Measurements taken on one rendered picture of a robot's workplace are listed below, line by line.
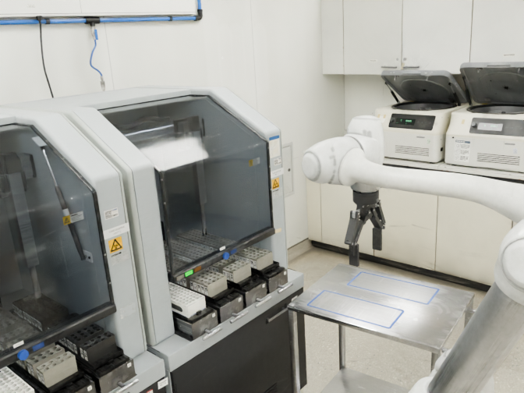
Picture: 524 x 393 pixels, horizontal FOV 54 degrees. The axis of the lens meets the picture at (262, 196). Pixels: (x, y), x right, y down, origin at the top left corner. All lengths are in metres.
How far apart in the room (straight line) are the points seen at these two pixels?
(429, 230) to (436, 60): 1.24
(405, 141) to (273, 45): 1.22
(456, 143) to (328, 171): 2.53
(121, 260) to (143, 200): 0.22
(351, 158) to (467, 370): 0.55
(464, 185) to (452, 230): 2.65
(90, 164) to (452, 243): 2.83
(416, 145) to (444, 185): 2.59
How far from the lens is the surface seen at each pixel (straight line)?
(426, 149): 3.86
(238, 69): 3.75
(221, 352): 2.23
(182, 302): 2.10
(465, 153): 3.77
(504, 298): 1.16
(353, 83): 4.80
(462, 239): 3.94
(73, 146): 1.88
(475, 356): 1.25
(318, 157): 1.29
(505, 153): 3.69
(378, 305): 2.09
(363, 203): 1.50
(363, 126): 1.43
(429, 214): 3.98
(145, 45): 3.23
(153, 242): 1.93
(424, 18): 4.10
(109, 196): 1.79
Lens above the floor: 1.84
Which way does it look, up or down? 17 degrees down
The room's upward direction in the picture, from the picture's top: 4 degrees counter-clockwise
